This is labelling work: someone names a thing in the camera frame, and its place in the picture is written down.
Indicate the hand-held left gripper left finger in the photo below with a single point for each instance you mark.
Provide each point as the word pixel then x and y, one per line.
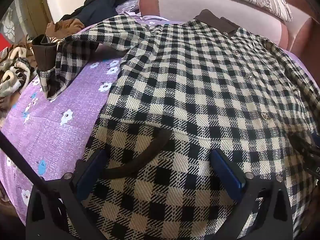
pixel 87 171

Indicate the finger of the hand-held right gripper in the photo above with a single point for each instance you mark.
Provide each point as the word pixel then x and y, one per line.
pixel 301 143

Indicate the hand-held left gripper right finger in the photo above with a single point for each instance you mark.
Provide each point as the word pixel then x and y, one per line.
pixel 228 172

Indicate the black and cream checkered jacket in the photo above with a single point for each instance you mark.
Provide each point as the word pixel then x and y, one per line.
pixel 190 92

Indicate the black clothes pile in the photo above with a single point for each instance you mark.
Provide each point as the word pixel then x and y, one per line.
pixel 105 3

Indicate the purple floral bedsheet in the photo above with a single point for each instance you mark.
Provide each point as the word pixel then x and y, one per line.
pixel 62 102

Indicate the tiger print blanket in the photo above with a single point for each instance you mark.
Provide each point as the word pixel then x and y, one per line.
pixel 12 72

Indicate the brown garment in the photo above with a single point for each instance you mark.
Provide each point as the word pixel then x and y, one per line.
pixel 66 27

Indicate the red object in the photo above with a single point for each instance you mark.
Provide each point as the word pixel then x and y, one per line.
pixel 4 43

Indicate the clear plastic bag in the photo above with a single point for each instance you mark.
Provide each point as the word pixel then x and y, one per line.
pixel 128 7

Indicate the wooden wardrobe with flower glass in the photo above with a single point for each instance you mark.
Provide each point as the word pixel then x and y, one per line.
pixel 27 7

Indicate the pink padded headboard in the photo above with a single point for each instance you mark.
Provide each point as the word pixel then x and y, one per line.
pixel 180 2

